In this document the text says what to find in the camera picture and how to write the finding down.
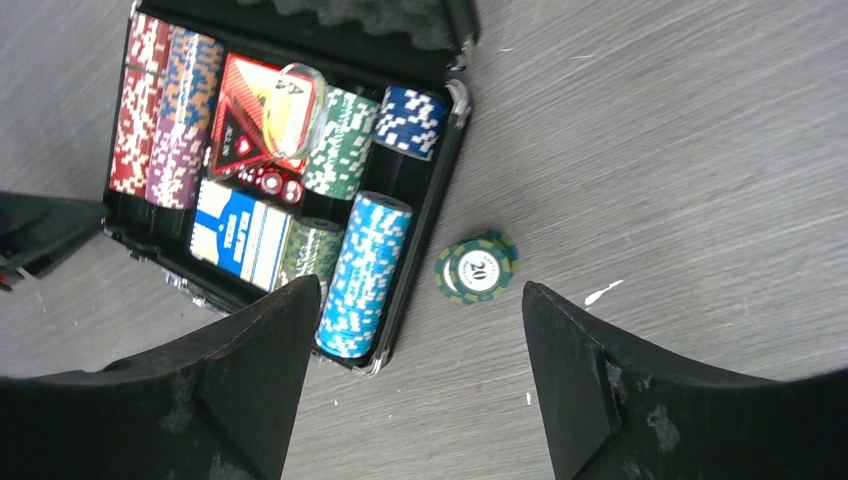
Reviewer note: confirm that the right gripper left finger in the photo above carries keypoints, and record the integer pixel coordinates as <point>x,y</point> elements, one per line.
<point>218,403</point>

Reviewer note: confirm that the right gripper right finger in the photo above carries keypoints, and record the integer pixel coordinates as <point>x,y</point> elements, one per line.
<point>615,406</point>

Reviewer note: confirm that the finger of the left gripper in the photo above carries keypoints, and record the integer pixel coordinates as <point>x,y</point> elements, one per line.
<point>39,232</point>

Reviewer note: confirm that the purple poker chip stack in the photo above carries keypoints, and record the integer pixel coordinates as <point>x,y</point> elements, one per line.
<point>175,165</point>

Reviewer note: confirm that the blue playing card deck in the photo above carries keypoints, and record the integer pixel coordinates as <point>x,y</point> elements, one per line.
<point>239,234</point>

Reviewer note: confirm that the dark green chip pile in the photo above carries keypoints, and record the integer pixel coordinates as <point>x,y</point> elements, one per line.
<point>478,268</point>

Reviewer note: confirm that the red triangle all-in button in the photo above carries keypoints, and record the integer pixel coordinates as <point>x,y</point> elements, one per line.
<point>237,141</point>

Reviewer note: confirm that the red die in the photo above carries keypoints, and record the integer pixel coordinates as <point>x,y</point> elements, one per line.
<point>271,182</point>
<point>292,192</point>

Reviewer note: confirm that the black poker chip case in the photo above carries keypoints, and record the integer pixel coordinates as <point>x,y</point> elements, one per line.
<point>359,46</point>

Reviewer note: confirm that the light blue chip stack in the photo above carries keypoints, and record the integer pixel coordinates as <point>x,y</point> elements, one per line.
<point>368,259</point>

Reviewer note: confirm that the red poker chip stack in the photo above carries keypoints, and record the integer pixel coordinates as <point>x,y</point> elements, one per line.
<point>145,67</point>

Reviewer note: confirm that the grey camo chip stack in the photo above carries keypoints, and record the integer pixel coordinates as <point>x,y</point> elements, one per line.
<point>311,247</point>

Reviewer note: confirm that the blue orange chip stack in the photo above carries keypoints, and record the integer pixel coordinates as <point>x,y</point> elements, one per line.
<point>191,79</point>

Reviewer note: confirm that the red playing card deck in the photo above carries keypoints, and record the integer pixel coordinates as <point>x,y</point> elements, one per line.
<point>248,81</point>

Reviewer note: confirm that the green poker chip stack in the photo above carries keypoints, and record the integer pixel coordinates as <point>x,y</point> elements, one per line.
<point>335,168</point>

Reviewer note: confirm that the clear round dealer button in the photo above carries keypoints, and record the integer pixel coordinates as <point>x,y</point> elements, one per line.
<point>294,114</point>

